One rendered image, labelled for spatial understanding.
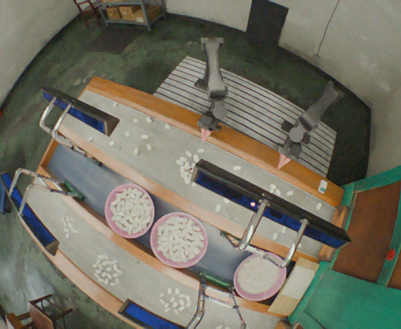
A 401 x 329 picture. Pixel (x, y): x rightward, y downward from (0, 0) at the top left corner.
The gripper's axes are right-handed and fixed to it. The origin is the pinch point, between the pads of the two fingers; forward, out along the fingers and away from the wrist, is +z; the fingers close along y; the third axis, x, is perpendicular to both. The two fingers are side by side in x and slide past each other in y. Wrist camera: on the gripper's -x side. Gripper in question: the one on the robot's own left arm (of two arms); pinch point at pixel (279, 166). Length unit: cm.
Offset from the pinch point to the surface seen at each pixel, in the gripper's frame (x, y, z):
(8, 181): -65, -115, 43
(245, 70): 149, -49, -44
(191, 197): -9.3, -29.7, 29.5
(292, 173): 9.8, 10.5, 2.7
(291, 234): -6.5, 24.2, 25.8
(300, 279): -22, 40, 38
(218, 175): -33.0, -22.2, -0.1
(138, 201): -18, -52, 41
